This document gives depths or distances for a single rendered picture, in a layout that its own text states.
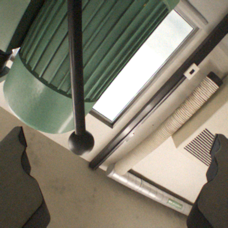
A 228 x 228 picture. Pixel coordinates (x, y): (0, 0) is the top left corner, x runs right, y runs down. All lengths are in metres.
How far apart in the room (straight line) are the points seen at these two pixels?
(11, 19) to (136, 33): 0.18
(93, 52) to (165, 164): 2.10
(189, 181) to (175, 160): 0.48
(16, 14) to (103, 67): 0.15
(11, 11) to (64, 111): 0.17
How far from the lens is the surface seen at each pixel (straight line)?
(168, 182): 2.54
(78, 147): 0.22
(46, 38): 0.27
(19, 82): 0.30
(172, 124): 1.72
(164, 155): 2.18
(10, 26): 0.30
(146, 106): 1.69
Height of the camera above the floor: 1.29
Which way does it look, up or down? 24 degrees up
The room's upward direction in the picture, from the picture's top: 139 degrees counter-clockwise
